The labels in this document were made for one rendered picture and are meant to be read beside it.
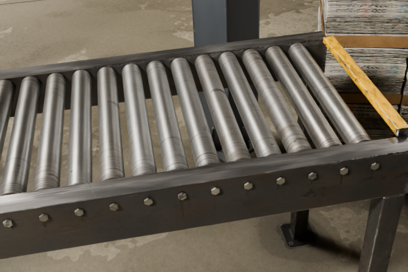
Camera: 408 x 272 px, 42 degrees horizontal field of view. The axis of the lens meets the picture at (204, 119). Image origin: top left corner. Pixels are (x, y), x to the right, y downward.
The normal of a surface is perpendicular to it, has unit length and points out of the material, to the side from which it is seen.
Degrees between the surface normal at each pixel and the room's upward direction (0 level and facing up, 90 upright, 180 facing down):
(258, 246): 0
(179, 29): 0
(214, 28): 90
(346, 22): 90
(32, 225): 90
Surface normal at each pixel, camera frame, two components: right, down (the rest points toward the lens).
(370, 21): -0.13, 0.58
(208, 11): -0.72, 0.43
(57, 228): 0.18, 0.57
